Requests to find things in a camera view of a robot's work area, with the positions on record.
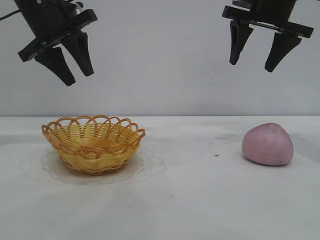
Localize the yellow woven plastic basket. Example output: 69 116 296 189
41 114 146 176

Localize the pink peach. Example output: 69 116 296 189
241 122 294 167

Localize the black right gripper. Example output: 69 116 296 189
221 0 315 73

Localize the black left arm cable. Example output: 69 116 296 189
0 9 21 21

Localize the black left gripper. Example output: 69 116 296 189
13 0 98 87

